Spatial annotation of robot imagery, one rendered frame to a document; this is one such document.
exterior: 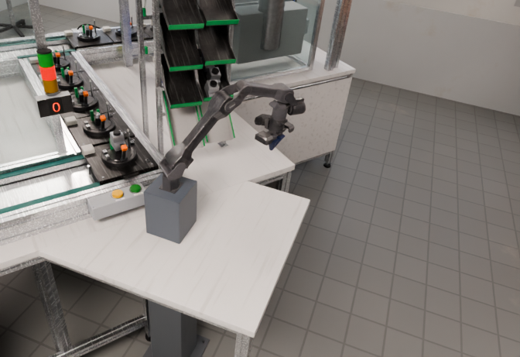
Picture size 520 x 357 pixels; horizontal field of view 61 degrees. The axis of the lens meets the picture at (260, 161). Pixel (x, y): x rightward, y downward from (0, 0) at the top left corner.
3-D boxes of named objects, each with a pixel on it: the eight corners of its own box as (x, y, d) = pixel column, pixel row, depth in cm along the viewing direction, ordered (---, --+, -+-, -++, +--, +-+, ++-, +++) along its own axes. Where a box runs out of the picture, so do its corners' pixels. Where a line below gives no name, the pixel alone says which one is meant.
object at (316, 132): (332, 166, 364) (355, 69, 315) (213, 208, 309) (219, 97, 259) (283, 127, 408) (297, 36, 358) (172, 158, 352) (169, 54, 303)
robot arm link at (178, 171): (167, 182, 151) (167, 166, 148) (157, 167, 157) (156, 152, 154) (185, 176, 155) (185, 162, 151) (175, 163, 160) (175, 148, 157)
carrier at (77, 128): (135, 139, 200) (133, 114, 193) (80, 152, 188) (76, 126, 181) (116, 114, 216) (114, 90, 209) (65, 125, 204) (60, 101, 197)
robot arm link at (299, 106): (286, 94, 160) (312, 90, 166) (274, 84, 165) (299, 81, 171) (280, 121, 166) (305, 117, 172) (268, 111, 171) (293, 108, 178)
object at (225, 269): (254, 338, 139) (254, 333, 137) (18, 248, 158) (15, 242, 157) (309, 204, 194) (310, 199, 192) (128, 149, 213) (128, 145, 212)
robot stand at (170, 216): (179, 244, 163) (179, 203, 152) (145, 232, 166) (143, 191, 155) (196, 221, 174) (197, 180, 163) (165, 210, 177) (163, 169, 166)
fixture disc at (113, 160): (141, 162, 184) (141, 157, 182) (107, 170, 177) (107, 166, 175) (129, 145, 193) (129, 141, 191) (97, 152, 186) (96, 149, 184)
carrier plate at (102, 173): (158, 169, 184) (158, 164, 183) (100, 185, 172) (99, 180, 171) (136, 140, 200) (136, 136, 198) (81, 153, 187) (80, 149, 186)
